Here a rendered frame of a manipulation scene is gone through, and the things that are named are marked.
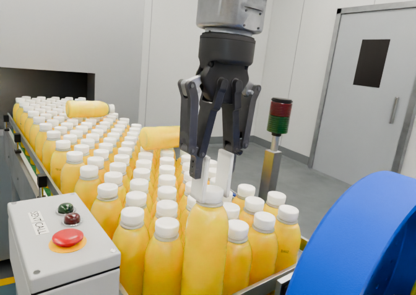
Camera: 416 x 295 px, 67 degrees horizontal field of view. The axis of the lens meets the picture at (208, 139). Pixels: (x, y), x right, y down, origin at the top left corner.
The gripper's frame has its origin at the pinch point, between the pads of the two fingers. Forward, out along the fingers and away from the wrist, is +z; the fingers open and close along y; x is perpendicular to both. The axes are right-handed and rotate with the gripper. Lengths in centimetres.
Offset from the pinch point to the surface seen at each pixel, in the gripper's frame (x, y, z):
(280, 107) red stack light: 24.3, 43.2, -5.9
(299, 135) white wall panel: 250, 376, 80
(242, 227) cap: -1.4, 6.8, 9.6
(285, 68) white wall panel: 304, 384, -17
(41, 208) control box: 14.2, -20.4, 7.4
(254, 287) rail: -4.6, 8.1, 19.5
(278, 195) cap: 5.3, 23.5, 9.7
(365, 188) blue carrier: -19.8, 4.7, -5.2
